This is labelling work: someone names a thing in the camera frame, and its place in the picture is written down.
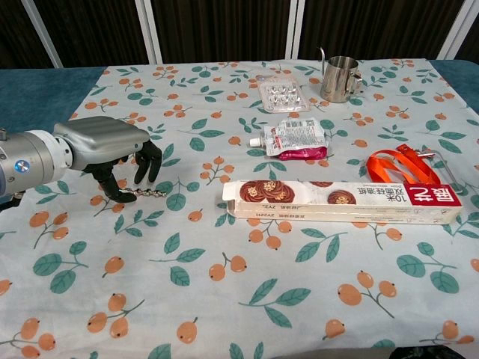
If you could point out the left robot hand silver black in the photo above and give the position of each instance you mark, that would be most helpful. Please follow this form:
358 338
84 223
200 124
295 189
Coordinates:
101 138

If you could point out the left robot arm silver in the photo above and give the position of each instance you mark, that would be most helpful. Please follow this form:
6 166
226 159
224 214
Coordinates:
30 161

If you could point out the clear blister pack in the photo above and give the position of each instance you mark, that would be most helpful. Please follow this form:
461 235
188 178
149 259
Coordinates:
282 93

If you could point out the floral print tablecloth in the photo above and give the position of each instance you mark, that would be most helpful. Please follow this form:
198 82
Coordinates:
239 269

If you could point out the white pink spout pouch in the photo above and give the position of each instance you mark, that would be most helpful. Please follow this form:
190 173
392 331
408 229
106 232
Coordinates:
295 136

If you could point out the stainless steel cup with spout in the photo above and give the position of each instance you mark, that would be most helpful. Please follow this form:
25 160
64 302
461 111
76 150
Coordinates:
337 80

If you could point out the long white red paper box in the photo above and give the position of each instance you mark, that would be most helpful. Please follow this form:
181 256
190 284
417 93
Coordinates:
337 203

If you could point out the clear badge holder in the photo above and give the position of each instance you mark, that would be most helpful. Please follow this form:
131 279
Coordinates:
447 168

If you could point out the white partition post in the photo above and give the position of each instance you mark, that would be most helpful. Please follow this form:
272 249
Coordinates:
297 30
149 31
464 28
41 33

